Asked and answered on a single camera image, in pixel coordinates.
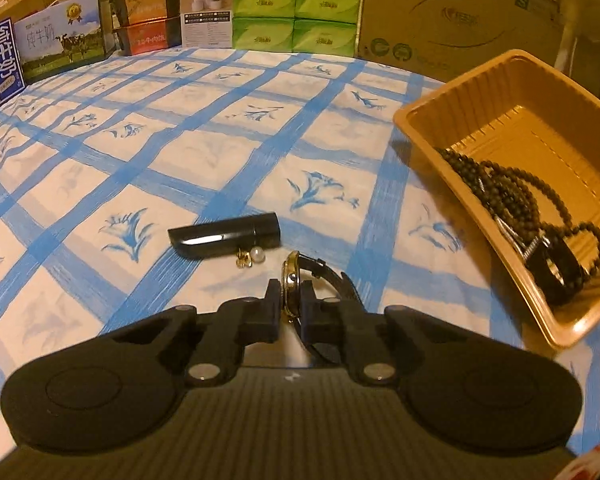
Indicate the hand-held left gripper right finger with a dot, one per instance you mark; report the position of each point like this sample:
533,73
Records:
312,315

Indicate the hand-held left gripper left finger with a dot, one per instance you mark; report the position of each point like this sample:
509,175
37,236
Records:
272,310

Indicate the silver clip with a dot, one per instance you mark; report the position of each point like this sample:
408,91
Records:
517,245

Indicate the black bangle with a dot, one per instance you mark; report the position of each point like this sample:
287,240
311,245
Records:
555,280

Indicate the tan plastic tray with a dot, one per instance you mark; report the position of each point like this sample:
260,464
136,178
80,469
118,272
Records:
530,125

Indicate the pearl earring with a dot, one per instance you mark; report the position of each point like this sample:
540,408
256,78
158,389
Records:
256,255

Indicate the black tube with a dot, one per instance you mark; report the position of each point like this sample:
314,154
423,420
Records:
220,235

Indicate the blue checked tablecloth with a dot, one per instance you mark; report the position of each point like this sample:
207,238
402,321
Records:
180,160

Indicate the white product box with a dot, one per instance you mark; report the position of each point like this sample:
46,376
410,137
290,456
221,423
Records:
205,25

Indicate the orange box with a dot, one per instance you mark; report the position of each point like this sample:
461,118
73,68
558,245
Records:
150,37

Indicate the stack of green tissue packs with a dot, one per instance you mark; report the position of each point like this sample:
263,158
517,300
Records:
280,10

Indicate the large cardboard box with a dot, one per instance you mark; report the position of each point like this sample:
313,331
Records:
455,10

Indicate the milk box with cow picture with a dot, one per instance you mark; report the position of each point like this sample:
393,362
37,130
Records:
55,45

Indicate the blue milk carton box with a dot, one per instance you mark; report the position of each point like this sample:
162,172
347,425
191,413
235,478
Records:
0,60

